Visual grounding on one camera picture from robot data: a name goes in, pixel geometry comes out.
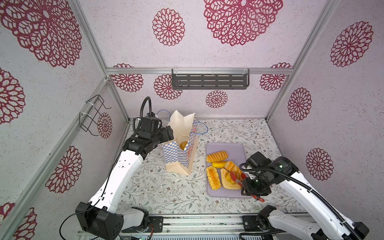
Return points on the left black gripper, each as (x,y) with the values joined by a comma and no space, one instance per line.
(166,135)

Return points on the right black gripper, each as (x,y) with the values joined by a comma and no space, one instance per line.
(246,188)

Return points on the long baguette fake bread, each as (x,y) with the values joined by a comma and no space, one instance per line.
(183,145)

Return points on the blue checkered paper bag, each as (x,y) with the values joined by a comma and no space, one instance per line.
(179,153)

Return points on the round pumpkin fake bun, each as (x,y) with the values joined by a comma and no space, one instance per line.
(228,178)

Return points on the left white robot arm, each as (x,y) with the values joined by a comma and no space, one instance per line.
(99,216)

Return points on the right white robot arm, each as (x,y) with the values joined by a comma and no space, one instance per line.
(329,223)

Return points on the fake croissant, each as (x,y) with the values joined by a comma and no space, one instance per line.
(232,167)

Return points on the triangular fake toast slice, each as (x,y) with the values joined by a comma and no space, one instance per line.
(226,184)

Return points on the small yellow fake bread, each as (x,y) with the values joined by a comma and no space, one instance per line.
(219,165)

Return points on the braided fake bread loaf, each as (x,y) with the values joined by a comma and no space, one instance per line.
(217,157)

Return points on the corn topped fake bread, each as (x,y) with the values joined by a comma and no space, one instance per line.
(213,178)

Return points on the lavender plastic tray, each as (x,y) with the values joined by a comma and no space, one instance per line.
(237,155)

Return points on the black wire wall rack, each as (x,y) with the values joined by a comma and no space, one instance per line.
(96,121)

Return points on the dark grey wall shelf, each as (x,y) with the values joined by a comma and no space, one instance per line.
(189,81)

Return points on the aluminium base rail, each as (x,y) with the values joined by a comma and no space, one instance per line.
(167,227)

